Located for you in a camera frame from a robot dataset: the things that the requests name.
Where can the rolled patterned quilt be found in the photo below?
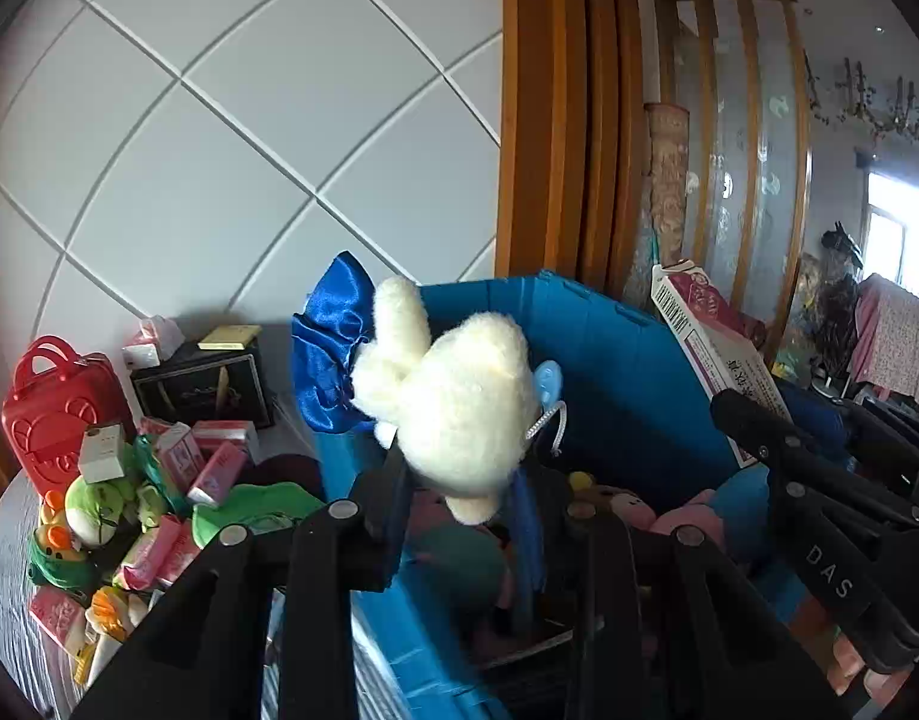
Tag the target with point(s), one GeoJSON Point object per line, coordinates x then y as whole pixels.
{"type": "Point", "coordinates": [665, 187]}

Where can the pink plush toy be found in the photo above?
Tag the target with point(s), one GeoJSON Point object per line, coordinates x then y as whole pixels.
{"type": "Point", "coordinates": [688, 517]}
{"type": "Point", "coordinates": [428, 510]}

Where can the black gift box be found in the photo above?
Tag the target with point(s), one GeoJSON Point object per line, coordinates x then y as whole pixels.
{"type": "Point", "coordinates": [196, 390]}

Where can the dark blue cloth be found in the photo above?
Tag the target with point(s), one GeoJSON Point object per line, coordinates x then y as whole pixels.
{"type": "Point", "coordinates": [812, 420]}

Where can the small pink white carton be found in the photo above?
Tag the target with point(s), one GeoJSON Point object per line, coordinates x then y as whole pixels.
{"type": "Point", "coordinates": [180, 457]}

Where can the green plush hat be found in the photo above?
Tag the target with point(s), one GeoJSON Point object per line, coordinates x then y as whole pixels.
{"type": "Point", "coordinates": [241, 514]}

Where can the white pink tissue pack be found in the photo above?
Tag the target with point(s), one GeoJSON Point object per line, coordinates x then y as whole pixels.
{"type": "Point", "coordinates": [151, 341]}

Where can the white and pink carton box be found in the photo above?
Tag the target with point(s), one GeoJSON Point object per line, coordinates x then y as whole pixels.
{"type": "Point", "coordinates": [718, 360]}

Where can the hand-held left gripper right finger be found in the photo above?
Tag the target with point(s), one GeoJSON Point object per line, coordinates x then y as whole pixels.
{"type": "Point", "coordinates": [530, 540]}

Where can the wall ornament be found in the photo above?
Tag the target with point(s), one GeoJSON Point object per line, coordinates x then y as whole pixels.
{"type": "Point", "coordinates": [872, 109]}

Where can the small white box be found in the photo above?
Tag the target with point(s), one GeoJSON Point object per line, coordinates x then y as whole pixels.
{"type": "Point", "coordinates": [103, 454]}

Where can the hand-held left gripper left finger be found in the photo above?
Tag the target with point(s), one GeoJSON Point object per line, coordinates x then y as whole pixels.
{"type": "Point", "coordinates": [377, 532]}

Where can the pale yellow packet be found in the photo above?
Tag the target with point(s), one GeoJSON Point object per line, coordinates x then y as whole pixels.
{"type": "Point", "coordinates": [95, 656]}

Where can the person's right hand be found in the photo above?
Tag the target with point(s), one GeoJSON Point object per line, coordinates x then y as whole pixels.
{"type": "Point", "coordinates": [849, 656]}

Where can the yellow orange toy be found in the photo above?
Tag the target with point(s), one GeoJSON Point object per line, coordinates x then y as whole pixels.
{"type": "Point", "coordinates": [110, 607]}

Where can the wooden door frame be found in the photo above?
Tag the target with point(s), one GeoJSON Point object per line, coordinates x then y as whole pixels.
{"type": "Point", "coordinates": [564, 127]}

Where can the small yellow box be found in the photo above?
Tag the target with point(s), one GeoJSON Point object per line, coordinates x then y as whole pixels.
{"type": "Point", "coordinates": [230, 337]}

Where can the pink packet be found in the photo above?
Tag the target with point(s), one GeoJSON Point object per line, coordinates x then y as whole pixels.
{"type": "Point", "coordinates": [180, 561]}
{"type": "Point", "coordinates": [215, 474]}
{"type": "Point", "coordinates": [226, 435]}
{"type": "Point", "coordinates": [54, 611]}
{"type": "Point", "coordinates": [148, 551]}

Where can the brown plush toy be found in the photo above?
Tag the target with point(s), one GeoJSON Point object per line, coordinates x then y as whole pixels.
{"type": "Point", "coordinates": [624, 506]}

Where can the green frog plush toy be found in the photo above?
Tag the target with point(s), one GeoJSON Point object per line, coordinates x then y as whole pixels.
{"type": "Point", "coordinates": [99, 510]}

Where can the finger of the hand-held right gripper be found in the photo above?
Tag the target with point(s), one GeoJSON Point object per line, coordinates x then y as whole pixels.
{"type": "Point", "coordinates": [774, 435]}
{"type": "Point", "coordinates": [894, 442]}

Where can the blue plastic container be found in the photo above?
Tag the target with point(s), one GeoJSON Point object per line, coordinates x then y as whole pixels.
{"type": "Point", "coordinates": [617, 390]}

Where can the teal hooded bear plush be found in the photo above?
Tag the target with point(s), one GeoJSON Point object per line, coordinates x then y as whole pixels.
{"type": "Point", "coordinates": [459, 562]}

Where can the orange green duck plush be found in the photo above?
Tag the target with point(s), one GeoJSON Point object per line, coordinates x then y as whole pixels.
{"type": "Point", "coordinates": [54, 547]}

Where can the white fuzzy plush toy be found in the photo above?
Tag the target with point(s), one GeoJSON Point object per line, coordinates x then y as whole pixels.
{"type": "Point", "coordinates": [459, 397]}

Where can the red toy suitcase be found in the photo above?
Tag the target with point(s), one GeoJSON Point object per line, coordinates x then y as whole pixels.
{"type": "Point", "coordinates": [54, 420]}

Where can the window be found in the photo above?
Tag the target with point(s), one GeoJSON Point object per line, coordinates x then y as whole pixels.
{"type": "Point", "coordinates": [902, 232]}

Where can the pink floral cloth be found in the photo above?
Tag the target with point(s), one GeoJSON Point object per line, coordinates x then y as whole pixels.
{"type": "Point", "coordinates": [898, 345]}

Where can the blue satin bow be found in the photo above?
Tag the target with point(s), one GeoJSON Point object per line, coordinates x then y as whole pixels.
{"type": "Point", "coordinates": [328, 360]}

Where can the pile of plastic bags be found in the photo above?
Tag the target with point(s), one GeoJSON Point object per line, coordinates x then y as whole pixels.
{"type": "Point", "coordinates": [827, 315]}

